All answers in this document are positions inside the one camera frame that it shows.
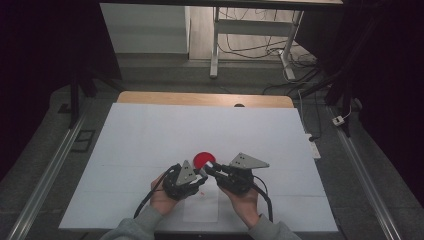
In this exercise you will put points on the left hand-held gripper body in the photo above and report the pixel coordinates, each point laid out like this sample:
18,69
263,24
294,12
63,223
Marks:
181,186

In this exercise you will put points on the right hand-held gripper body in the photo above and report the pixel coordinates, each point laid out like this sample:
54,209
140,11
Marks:
236,180

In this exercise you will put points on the small white stamp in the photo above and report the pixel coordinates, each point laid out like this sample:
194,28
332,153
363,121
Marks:
210,164

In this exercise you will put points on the round red ink pad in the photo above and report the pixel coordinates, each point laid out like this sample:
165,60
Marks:
200,159

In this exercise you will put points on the white paper sheet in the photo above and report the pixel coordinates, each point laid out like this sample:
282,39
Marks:
203,208

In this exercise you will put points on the person's left hand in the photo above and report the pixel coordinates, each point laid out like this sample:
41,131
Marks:
161,200

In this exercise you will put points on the person's right hand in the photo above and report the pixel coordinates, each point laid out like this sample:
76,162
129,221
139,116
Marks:
245,206

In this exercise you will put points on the white table cover sheet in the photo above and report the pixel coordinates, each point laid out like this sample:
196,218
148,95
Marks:
150,133

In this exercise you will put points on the black table grommet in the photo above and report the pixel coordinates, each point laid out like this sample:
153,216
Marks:
239,105

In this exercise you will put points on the white power strip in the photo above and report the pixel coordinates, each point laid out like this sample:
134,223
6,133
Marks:
314,148

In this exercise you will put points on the small white adapter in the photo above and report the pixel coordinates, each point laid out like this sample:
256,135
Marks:
338,120

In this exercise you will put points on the black metal stand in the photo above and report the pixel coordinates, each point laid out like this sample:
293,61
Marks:
338,86
74,100

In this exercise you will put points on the white cabinet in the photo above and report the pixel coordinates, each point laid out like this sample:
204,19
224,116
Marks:
143,28

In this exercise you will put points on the black floor socket frame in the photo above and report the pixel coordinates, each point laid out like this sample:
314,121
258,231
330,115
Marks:
83,141

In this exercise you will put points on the metal floor rail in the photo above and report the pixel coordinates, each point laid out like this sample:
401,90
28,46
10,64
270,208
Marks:
50,176
363,176

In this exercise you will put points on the white desk frame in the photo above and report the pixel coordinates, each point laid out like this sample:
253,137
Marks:
253,28

